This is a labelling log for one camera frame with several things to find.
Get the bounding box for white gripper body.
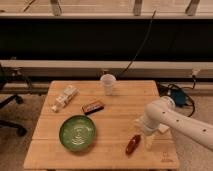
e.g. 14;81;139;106
136;116;157;136

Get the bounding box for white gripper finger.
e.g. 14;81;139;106
145;134;155;149

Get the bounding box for red pepper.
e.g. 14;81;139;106
125;135;141;155

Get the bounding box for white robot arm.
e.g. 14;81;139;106
138;96;213;151

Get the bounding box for white sponge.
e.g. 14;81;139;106
158;124;169;134

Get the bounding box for blue power box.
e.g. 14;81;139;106
171;90;186;107

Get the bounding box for translucent plastic cup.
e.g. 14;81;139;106
100;74;116;95

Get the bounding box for brown chocolate bar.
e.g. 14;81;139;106
82;101;104;115

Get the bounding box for green bowl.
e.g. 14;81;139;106
59;115;96;152

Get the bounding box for black office chair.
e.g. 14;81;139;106
0;64;27;137

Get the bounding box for black floor cables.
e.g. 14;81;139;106
157;74;198;118

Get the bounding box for black hanging cable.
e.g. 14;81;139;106
116;9;157;78

